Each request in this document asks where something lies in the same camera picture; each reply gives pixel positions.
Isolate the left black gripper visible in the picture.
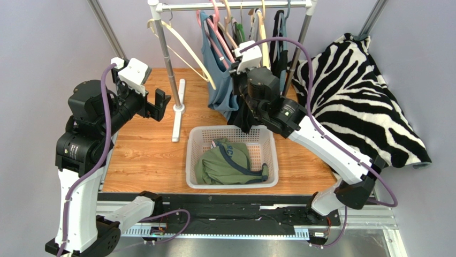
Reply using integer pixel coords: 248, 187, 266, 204
100, 66, 170, 137

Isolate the blue tank top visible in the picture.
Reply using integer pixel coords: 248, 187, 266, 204
198, 11, 239, 120

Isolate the black tank top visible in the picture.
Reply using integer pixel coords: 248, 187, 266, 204
215, 18, 264, 134

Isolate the pink plastic hanger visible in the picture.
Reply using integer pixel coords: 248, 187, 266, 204
207, 0, 238, 69

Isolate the cream plastic hanger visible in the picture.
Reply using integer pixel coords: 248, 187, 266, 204
147, 9, 217, 90

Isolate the green tank top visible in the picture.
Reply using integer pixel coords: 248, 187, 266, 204
194, 138, 269, 185

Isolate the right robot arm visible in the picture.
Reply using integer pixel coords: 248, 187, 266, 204
230, 67, 382, 220

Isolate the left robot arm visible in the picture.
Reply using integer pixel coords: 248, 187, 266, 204
45, 80, 171, 256

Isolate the zebra striped tank top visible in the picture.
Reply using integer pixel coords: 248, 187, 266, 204
248, 9, 271, 69

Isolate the dark top on green hanger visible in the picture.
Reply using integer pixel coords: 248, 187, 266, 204
231, 16, 246, 45

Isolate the white clothes rack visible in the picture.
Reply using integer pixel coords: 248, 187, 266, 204
147, 0, 317, 142

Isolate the white plastic basket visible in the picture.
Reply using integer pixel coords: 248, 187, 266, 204
185, 125, 279, 190

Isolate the zebra print blanket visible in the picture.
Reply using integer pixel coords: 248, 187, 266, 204
292, 33, 432, 169

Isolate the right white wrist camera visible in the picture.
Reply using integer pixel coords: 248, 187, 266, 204
234, 40, 262, 74

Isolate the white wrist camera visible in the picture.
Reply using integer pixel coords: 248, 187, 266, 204
110, 57, 152, 96
234, 40, 262, 74

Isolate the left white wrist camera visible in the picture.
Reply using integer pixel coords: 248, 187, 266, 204
110, 57, 152, 96

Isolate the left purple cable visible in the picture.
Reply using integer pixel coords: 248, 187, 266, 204
55, 63, 118, 257

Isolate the purple cable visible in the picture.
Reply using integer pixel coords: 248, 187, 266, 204
55, 63, 118, 257
240, 36, 399, 208

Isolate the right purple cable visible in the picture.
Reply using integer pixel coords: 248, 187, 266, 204
240, 36, 399, 208

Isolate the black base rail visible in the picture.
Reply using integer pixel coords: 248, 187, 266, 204
96, 192, 392, 240

